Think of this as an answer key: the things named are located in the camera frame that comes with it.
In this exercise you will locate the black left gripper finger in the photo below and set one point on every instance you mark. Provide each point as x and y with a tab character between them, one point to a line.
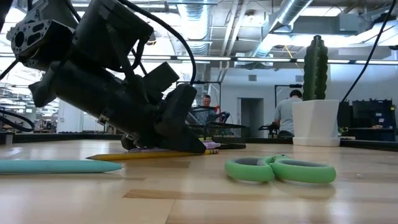
180	130

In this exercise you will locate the yellow pencil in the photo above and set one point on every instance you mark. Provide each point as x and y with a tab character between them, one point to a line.
140	155

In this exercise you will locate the thick teal pen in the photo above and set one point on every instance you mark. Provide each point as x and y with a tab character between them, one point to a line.
62	167

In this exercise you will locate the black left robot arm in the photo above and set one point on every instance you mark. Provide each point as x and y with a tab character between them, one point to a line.
109	31

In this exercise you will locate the black mesh desk organizer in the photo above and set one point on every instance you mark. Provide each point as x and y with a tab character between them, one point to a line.
224	132

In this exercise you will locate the white pillar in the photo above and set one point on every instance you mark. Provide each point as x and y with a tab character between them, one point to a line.
70	119

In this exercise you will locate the seated person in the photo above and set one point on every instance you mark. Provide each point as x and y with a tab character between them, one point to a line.
206	101

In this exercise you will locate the standing person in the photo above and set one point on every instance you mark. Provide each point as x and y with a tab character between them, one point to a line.
286	115

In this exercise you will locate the black pole stand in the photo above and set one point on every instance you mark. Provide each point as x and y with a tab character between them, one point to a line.
289	86

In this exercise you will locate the white plant pot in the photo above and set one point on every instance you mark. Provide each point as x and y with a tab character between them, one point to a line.
315	124

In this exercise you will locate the green cactus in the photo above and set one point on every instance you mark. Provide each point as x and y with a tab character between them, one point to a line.
315	71

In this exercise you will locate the black storage bins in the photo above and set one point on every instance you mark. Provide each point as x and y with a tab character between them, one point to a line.
370	115

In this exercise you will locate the black aluminium table frame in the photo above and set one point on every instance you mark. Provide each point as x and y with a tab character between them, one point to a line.
77	137

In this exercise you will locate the black background gantry frame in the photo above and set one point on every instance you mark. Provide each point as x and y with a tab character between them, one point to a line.
211	82

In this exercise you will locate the silver ventilation duct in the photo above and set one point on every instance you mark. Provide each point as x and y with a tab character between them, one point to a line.
199	21
289	12

